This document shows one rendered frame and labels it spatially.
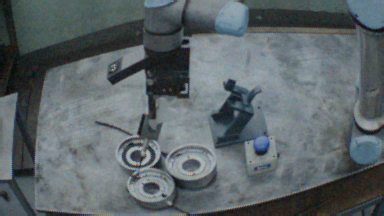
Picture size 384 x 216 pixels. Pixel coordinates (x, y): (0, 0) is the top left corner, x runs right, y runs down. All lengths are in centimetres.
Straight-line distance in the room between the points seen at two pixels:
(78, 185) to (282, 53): 70
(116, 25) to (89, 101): 151
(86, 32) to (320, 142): 194
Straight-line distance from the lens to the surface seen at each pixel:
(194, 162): 133
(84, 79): 163
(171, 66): 117
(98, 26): 303
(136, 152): 137
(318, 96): 149
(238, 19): 102
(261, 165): 129
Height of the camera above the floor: 182
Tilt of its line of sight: 44 degrees down
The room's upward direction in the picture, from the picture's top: 8 degrees counter-clockwise
